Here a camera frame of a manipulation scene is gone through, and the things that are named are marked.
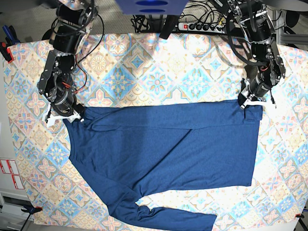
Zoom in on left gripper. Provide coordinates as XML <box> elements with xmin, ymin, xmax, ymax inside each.
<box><xmin>238</xmin><ymin>76</ymin><xmax>277</xmax><ymax>109</ymax></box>

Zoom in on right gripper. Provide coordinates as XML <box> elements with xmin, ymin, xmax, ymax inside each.
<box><xmin>42</xmin><ymin>92</ymin><xmax>86</xmax><ymax>127</ymax></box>

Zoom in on blue long-sleeve T-shirt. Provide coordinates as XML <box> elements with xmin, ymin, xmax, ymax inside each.
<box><xmin>64</xmin><ymin>100</ymin><xmax>263</xmax><ymax>231</ymax></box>

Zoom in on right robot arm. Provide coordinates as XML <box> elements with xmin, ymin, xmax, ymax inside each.
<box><xmin>37</xmin><ymin>0</ymin><xmax>98</xmax><ymax>128</ymax></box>

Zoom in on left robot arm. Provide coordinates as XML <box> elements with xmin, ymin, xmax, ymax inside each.
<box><xmin>226</xmin><ymin>0</ymin><xmax>285</xmax><ymax>109</ymax></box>

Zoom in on red white labels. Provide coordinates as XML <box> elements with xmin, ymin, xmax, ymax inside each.
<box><xmin>0</xmin><ymin>158</ymin><xmax>25</xmax><ymax>190</ymax></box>

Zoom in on black round base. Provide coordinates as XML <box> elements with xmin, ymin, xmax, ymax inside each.
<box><xmin>41</xmin><ymin>29</ymin><xmax>53</xmax><ymax>40</ymax></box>

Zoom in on patterned tile tablecloth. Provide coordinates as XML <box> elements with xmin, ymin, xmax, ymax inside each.
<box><xmin>0</xmin><ymin>34</ymin><xmax>308</xmax><ymax>231</ymax></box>

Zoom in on blue orange clamp upper left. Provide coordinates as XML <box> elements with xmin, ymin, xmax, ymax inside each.
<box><xmin>0</xmin><ymin>25</ymin><xmax>20</xmax><ymax>64</ymax></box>

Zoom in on black orange clamp lower left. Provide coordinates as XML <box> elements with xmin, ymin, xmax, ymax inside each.
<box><xmin>21</xmin><ymin>205</ymin><xmax>42</xmax><ymax>215</ymax></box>

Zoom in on black orange clamp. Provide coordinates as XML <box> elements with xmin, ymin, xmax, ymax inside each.
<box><xmin>21</xmin><ymin>205</ymin><xmax>42</xmax><ymax>215</ymax></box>
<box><xmin>295</xmin><ymin>214</ymin><xmax>305</xmax><ymax>219</ymax></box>

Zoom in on white power strip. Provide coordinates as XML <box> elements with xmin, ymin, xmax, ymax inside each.
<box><xmin>178</xmin><ymin>22</ymin><xmax>226</xmax><ymax>34</ymax></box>

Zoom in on black orange clamp lower right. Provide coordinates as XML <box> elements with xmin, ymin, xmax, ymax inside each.
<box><xmin>295</xmin><ymin>214</ymin><xmax>305</xmax><ymax>219</ymax></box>

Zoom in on black mount post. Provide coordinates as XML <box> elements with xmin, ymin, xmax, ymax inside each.
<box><xmin>159</xmin><ymin>15</ymin><xmax>180</xmax><ymax>39</ymax></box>

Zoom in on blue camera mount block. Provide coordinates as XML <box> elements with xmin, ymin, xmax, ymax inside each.
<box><xmin>116</xmin><ymin>0</ymin><xmax>188</xmax><ymax>15</ymax></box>

